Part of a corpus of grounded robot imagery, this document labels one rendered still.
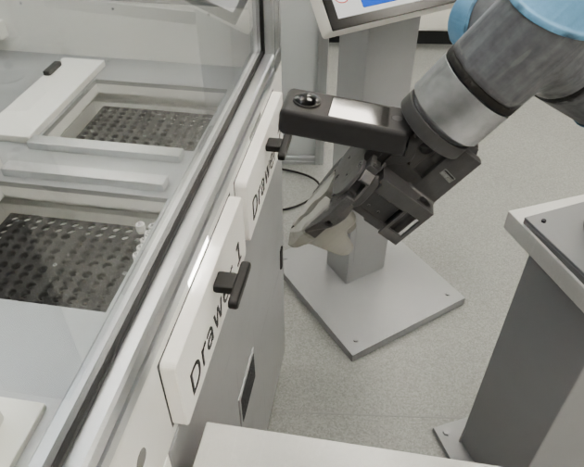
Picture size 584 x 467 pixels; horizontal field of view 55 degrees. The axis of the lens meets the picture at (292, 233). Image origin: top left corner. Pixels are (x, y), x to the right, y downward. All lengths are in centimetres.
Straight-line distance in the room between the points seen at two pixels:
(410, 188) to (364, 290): 136
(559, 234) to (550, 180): 161
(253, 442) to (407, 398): 101
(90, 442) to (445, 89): 39
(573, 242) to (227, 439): 64
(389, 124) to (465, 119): 7
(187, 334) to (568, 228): 69
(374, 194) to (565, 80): 18
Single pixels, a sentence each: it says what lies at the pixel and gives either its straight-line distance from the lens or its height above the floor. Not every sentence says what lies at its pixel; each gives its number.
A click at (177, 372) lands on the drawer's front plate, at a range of 60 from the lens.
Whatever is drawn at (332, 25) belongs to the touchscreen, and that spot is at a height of 97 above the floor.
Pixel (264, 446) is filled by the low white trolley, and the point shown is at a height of 76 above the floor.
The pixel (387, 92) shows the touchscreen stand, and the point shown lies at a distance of 153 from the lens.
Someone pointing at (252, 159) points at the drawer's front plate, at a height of 93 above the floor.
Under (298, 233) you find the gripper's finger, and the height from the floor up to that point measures 102.
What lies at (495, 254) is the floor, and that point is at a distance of 218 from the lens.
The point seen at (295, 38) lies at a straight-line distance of 226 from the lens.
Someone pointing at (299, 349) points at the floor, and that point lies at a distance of 176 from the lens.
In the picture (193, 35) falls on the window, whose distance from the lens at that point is 66.
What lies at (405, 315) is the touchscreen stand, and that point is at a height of 3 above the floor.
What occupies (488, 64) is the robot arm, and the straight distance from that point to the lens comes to 47.
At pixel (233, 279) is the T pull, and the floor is 91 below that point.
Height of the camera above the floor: 140
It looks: 41 degrees down
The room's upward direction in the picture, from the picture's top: straight up
